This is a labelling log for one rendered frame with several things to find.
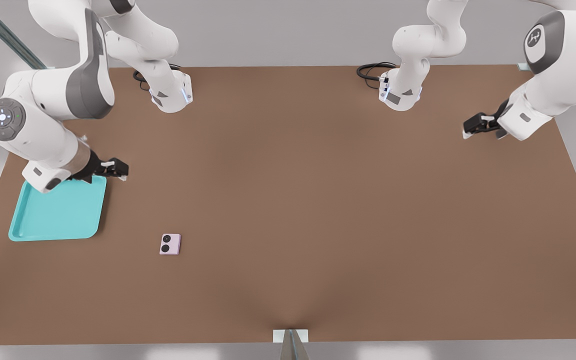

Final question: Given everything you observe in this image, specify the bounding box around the pale blue-green tray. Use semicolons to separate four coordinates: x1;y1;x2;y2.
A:
8;175;108;242

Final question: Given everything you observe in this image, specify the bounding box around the black cable loop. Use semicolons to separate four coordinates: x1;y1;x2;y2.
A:
132;63;182;92
356;62;399;90

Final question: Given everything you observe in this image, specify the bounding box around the pale lilac phone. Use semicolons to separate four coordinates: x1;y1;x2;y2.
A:
159;233;182;256

